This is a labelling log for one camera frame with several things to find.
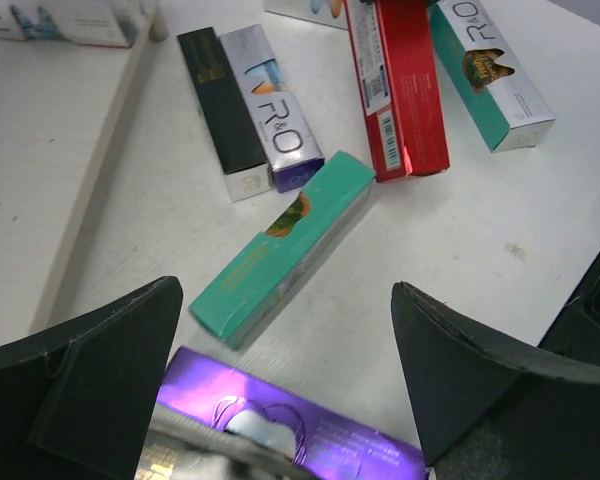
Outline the teal toothpaste box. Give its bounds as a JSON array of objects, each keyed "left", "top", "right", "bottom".
[{"left": 189, "top": 151, "right": 375, "bottom": 350}]

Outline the black box under R&O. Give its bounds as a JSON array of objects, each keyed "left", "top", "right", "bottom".
[{"left": 177, "top": 27, "right": 273, "bottom": 202}]

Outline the red silver toothpaste box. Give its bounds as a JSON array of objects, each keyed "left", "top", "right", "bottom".
[{"left": 0, "top": 0, "right": 156, "bottom": 48}]

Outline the white two-tier shelf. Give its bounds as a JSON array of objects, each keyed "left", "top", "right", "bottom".
[{"left": 0, "top": 1, "right": 168, "bottom": 344}]

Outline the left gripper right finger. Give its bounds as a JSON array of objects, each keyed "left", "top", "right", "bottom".
[{"left": 391, "top": 282, "right": 600, "bottom": 479}]

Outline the black toothpaste box left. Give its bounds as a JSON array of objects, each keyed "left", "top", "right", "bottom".
[{"left": 134, "top": 419, "right": 314, "bottom": 479}]

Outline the purple toothpaste box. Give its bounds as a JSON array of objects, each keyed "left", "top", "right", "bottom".
[
  {"left": 263, "top": 0, "right": 347, "bottom": 30},
  {"left": 156, "top": 347, "right": 428, "bottom": 479}
]

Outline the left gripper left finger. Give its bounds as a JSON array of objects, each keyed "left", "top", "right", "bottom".
[{"left": 0, "top": 276, "right": 183, "bottom": 479}]

